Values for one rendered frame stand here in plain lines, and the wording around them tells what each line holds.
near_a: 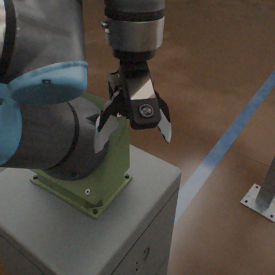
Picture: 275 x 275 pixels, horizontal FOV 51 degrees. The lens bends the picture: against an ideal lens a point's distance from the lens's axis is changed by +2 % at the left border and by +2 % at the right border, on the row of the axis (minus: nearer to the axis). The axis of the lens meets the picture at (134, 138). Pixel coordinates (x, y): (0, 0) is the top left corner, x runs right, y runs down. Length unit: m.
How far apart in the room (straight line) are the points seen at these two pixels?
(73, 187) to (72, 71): 0.37
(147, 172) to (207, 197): 1.12
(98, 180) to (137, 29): 0.33
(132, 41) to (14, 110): 0.20
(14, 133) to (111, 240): 0.33
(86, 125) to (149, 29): 0.23
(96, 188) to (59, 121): 0.19
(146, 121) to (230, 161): 1.73
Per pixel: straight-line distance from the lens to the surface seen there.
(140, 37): 0.43
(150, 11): 0.43
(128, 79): 0.45
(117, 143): 0.60
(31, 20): 0.33
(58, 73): 0.32
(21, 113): 0.44
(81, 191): 0.64
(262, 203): 1.89
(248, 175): 2.07
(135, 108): 0.43
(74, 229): 0.68
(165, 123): 0.54
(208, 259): 1.63
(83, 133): 0.56
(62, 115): 0.52
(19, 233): 0.71
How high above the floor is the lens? 1.41
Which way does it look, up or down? 40 degrees down
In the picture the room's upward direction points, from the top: straight up
